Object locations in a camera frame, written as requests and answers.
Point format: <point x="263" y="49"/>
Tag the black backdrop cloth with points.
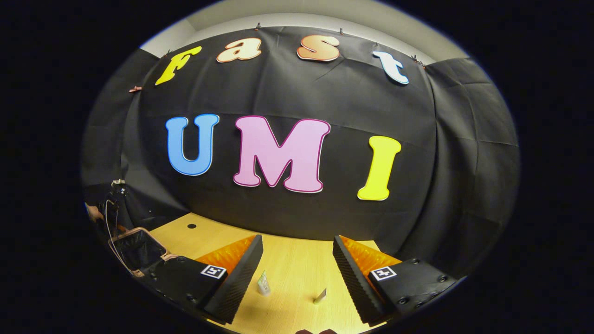
<point x="278" y="93"/>

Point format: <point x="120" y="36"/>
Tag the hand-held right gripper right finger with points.
<point x="352" y="278"/>

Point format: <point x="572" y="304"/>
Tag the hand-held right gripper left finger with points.
<point x="236" y="283"/>

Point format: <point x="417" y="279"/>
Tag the pink suitcase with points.
<point x="137" y="250"/>

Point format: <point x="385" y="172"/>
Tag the green and white tube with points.
<point x="263" y="284"/>

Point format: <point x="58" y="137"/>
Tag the white tube green cap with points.
<point x="320" y="296"/>

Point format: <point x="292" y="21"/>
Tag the silver clamp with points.
<point x="118" y="182"/>

